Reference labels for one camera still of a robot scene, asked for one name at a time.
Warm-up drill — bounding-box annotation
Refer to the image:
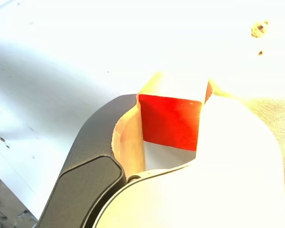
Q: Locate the red cube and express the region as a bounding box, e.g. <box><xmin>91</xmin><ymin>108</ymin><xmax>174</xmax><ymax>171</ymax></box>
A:
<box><xmin>137</xmin><ymin>80</ymin><xmax>213</xmax><ymax>152</ymax></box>

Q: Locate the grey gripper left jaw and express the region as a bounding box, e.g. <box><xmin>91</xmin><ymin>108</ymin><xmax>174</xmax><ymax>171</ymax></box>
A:
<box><xmin>38</xmin><ymin>70</ymin><xmax>167</xmax><ymax>228</ymax></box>

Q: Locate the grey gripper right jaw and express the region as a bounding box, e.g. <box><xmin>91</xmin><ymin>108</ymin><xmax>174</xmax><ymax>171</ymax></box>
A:
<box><xmin>95</xmin><ymin>79</ymin><xmax>285</xmax><ymax>228</ymax></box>

